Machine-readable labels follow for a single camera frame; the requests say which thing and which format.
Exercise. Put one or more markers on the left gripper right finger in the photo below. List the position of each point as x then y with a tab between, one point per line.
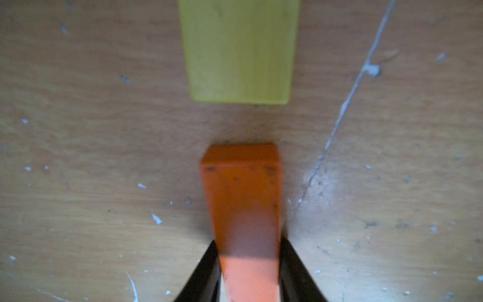
295	282

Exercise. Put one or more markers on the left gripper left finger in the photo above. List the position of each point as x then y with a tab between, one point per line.
204	283

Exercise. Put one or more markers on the dark orange block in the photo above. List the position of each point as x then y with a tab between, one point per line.
242	186

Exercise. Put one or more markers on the yellow-green block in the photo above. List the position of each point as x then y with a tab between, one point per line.
239	52

